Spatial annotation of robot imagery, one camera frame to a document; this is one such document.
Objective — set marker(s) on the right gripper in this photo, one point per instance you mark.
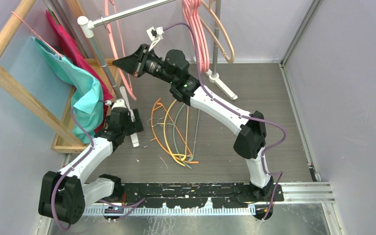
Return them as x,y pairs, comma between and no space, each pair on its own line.
135,63

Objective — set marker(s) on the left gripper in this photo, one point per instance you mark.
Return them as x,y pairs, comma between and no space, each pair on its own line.
136,127

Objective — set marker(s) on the thin pink wire hanger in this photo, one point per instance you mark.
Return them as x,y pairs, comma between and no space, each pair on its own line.
126,81

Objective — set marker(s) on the green plastic hanger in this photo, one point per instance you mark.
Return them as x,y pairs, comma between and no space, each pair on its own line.
191,156

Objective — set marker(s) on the yellow plastic hanger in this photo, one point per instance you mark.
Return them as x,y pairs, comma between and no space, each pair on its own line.
168,121

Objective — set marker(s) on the beige plastic hanger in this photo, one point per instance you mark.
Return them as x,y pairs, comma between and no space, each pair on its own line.
213,7

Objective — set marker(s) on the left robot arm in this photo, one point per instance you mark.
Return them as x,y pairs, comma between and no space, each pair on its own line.
65,194

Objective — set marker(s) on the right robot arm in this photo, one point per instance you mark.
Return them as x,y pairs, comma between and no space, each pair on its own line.
185,88

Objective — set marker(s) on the teal cloth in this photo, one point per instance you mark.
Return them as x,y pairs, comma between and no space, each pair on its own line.
86,100

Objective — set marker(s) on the white garment rack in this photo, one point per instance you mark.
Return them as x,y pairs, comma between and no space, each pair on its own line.
87,27

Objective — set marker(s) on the pink red cloth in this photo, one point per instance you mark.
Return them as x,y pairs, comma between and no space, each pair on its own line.
70,50

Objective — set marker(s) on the wooden drying rack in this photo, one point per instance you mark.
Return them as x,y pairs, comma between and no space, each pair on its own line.
64,141

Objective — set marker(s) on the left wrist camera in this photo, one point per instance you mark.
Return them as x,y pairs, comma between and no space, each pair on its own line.
119,103

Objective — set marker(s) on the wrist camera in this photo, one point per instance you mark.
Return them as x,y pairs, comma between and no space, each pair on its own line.
119,103
155,35

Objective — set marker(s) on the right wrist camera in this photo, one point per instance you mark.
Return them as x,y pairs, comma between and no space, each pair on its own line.
155,35

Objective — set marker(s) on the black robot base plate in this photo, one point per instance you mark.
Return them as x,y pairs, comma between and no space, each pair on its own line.
192,199

